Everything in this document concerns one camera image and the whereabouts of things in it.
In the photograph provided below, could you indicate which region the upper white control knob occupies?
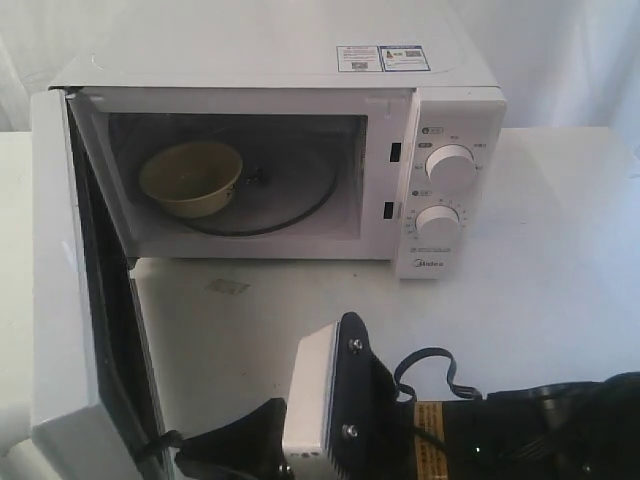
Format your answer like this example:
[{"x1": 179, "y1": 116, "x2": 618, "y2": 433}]
[{"x1": 425, "y1": 144, "x2": 476, "y2": 193}]

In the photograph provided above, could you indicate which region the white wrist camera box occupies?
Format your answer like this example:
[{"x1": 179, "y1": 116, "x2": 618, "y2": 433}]
[{"x1": 282, "y1": 322, "x2": 341, "y2": 479}]

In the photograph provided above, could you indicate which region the white microwave door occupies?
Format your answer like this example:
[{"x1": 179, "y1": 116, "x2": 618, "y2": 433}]
[{"x1": 29, "y1": 89, "x2": 174, "y2": 479}]

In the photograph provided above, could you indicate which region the glass turntable plate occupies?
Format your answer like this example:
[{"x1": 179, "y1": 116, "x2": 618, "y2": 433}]
[{"x1": 183, "y1": 134, "x2": 349, "y2": 237}]

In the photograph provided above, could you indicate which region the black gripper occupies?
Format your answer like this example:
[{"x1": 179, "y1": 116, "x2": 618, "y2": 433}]
[{"x1": 174, "y1": 398, "x2": 295, "y2": 479}]

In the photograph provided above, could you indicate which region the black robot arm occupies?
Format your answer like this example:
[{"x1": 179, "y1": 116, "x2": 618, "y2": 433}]
[{"x1": 175, "y1": 312, "x2": 639, "y2": 479}]

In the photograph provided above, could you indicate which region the black camera cable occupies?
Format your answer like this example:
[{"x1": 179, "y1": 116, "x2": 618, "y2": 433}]
[{"x1": 392, "y1": 348, "x2": 489, "y2": 404}]

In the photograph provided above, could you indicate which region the white control knob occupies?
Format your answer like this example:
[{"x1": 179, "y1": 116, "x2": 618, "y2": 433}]
[
  {"x1": 415, "y1": 205, "x2": 461, "y2": 247},
  {"x1": 425, "y1": 144, "x2": 476, "y2": 193}
]

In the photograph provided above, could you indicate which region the clear tape patch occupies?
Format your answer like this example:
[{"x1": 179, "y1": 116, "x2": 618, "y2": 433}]
[{"x1": 206, "y1": 279, "x2": 250, "y2": 295}]

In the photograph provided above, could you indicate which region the lower white control knob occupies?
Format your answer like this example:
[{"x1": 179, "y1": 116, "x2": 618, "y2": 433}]
[{"x1": 415, "y1": 205, "x2": 461, "y2": 247}]

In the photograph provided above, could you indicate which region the white microwave oven body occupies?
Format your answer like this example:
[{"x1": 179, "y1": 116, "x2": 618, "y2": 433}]
[{"x1": 44, "y1": 1, "x2": 506, "y2": 279}]

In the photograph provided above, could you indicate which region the cream yellow bowl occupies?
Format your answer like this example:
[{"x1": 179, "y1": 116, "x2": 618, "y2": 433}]
[{"x1": 138, "y1": 141, "x2": 243, "y2": 219}]

